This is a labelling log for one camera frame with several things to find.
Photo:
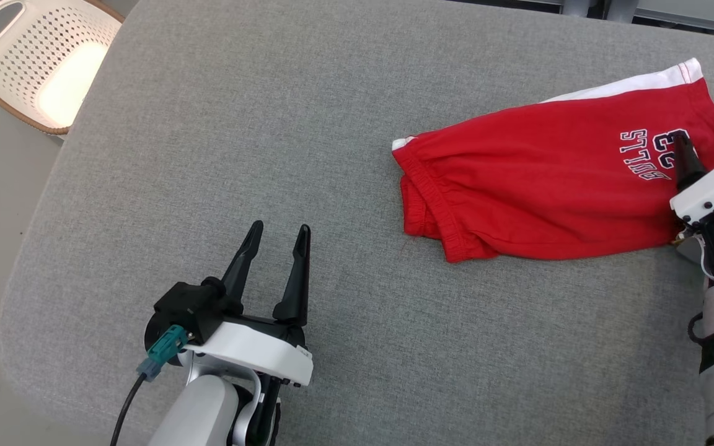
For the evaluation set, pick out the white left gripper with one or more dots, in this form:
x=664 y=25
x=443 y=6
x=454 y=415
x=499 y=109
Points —
x=258 y=350

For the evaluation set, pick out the red shorts with white stripe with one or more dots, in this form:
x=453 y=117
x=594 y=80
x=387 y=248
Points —
x=549 y=173

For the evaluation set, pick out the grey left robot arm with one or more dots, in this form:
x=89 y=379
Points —
x=202 y=415

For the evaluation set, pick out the cream perforated laundry basket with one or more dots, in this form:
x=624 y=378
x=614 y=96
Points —
x=47 y=62

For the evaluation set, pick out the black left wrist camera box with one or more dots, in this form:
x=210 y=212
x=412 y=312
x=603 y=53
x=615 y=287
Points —
x=189 y=310

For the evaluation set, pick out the grey cylindrical post foot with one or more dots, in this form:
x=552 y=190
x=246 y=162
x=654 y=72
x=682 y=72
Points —
x=577 y=6
x=620 y=9

